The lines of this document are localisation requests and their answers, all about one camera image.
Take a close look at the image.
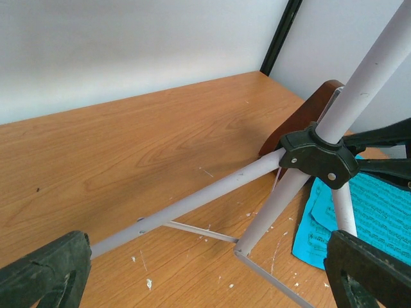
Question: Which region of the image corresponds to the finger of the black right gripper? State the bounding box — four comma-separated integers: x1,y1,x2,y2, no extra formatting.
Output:
357,158,410,192
343,118,410,150

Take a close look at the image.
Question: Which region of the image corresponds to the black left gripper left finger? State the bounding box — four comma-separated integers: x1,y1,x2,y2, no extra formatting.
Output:
1,230,91,307

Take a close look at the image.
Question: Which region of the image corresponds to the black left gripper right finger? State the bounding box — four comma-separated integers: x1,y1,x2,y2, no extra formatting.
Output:
324,230,410,307

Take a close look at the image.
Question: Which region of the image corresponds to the blue sheet music page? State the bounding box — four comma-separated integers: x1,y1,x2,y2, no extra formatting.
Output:
292,173,410,270

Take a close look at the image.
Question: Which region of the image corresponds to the white tripod music stand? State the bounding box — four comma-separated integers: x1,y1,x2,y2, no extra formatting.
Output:
91,1,410,307

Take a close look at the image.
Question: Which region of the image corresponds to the brown wooden metronome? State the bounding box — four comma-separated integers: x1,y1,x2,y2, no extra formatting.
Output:
259,80,344,157

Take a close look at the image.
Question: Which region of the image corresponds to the black frame post right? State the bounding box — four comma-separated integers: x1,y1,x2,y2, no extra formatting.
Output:
259,0,303,76

